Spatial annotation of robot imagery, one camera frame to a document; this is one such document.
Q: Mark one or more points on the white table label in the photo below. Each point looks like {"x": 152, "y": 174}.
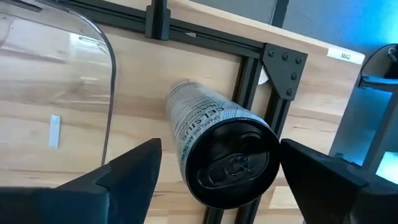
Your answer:
{"x": 345, "y": 56}

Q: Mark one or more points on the white tape strip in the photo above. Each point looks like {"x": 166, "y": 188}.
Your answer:
{"x": 54, "y": 130}

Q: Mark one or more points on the clear plastic bin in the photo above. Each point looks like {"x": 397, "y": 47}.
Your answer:
{"x": 46, "y": 46}

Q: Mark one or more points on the grey metal bench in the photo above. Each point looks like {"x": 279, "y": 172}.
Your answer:
{"x": 373, "y": 81}

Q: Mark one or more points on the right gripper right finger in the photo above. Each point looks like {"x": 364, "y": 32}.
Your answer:
{"x": 342, "y": 199}

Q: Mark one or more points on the black frame post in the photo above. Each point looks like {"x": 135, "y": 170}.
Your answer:
{"x": 157, "y": 21}

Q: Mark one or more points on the black frame corner bracket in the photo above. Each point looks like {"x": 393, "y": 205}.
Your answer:
{"x": 284, "y": 71}

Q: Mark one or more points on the white Celsius can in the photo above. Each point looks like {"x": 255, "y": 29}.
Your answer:
{"x": 202, "y": 118}

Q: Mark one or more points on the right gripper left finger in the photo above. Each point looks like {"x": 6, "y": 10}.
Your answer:
{"x": 93, "y": 199}

